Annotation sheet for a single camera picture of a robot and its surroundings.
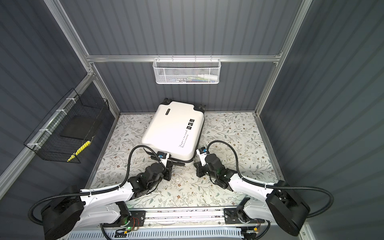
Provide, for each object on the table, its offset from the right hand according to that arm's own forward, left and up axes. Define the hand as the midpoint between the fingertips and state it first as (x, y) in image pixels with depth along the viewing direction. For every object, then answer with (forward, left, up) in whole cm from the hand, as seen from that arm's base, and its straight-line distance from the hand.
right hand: (195, 165), depth 83 cm
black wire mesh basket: (+13, +62, +23) cm, 68 cm away
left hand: (0, +13, 0) cm, 13 cm away
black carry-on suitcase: (+16, +11, +13) cm, 23 cm away
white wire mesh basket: (+78, +7, +13) cm, 80 cm away
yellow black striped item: (-1, +53, +20) cm, 57 cm away
